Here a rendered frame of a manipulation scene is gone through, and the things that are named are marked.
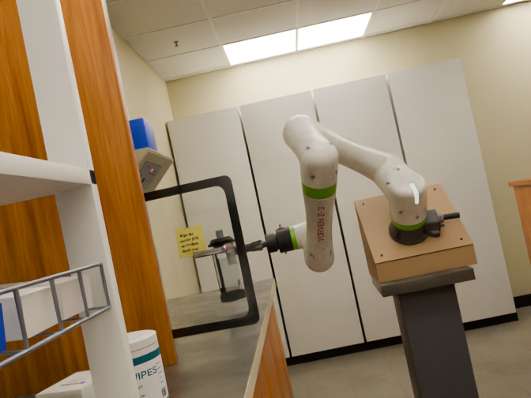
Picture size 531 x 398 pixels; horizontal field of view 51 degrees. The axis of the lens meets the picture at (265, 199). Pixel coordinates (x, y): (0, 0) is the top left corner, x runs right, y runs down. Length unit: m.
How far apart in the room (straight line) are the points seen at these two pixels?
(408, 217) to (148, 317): 0.99
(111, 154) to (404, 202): 1.00
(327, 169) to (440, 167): 3.09
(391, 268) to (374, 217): 0.25
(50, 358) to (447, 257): 1.34
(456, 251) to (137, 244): 1.15
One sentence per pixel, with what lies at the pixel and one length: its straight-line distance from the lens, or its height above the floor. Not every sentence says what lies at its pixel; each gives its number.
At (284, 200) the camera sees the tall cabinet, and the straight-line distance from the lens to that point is 4.60.
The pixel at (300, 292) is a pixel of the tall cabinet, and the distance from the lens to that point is 4.66.
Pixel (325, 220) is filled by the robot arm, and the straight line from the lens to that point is 1.87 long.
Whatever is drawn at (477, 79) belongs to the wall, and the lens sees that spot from 5.44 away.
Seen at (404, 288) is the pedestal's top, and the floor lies 0.92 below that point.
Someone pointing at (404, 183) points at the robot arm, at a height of 1.27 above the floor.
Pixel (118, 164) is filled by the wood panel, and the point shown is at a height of 1.47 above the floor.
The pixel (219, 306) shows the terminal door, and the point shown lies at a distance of 1.51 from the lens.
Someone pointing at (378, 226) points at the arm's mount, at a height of 1.13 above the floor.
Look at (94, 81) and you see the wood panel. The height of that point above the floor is 1.69.
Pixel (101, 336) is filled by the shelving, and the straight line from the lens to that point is 0.69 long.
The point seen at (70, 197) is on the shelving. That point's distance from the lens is 0.68.
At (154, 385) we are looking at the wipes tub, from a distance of 1.10.
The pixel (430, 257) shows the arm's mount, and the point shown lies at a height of 0.99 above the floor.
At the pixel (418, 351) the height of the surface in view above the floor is 0.68.
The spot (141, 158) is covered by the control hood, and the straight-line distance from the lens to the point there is 1.55.
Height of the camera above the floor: 1.27
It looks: 2 degrees up
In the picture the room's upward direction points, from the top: 12 degrees counter-clockwise
